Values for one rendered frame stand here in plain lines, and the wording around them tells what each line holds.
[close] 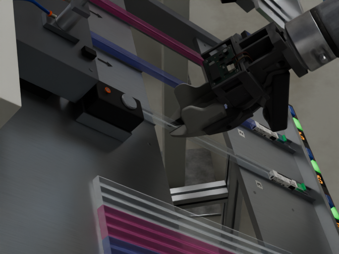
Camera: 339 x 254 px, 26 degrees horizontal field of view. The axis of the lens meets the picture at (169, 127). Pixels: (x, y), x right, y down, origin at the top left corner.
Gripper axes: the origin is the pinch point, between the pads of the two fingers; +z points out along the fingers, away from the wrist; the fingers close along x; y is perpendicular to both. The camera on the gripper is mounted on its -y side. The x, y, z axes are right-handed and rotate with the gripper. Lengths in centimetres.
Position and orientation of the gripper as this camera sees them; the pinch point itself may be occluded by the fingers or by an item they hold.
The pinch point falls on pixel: (179, 128)
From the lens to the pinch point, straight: 106.6
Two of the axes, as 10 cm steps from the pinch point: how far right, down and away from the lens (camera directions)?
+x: 1.9, 7.3, -6.6
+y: -5.2, -4.9, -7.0
